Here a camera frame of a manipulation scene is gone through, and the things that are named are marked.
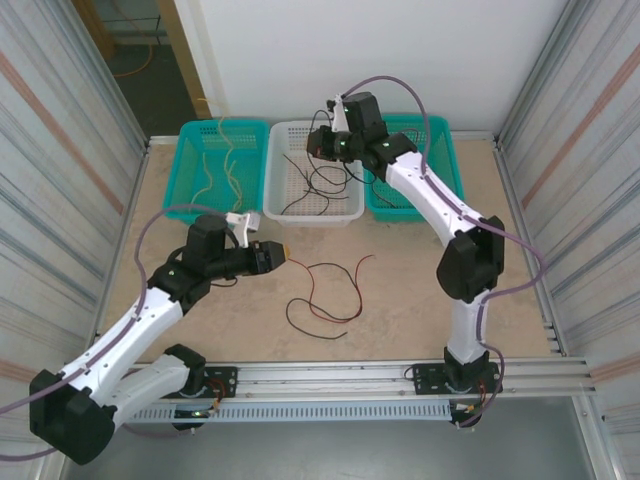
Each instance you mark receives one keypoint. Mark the aluminium mounting rail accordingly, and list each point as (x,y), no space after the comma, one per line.
(325,375)

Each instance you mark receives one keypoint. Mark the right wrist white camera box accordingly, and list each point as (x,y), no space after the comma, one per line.
(340,117)

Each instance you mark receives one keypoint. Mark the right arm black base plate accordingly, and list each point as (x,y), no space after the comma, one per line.
(427,377)

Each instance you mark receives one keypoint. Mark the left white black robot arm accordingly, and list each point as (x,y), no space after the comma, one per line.
(125,335)

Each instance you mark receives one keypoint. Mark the teal plastic basket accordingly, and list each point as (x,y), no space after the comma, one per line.
(445,150)
(250,165)

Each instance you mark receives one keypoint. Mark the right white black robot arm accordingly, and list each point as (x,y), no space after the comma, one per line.
(430,195)

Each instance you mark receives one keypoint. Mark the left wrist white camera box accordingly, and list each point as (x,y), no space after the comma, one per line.
(240,220)

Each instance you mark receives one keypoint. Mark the wooden furniture piece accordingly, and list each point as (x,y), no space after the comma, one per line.
(97,25)

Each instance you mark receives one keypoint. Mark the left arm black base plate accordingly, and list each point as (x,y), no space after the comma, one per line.
(225,382)

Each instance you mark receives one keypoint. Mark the wooden door frame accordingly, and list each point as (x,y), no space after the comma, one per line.
(187,55)

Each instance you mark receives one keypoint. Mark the white plastic basket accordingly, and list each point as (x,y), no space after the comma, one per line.
(295,135)

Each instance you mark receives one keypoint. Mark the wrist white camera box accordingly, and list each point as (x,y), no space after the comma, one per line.
(340,117)
(240,220)

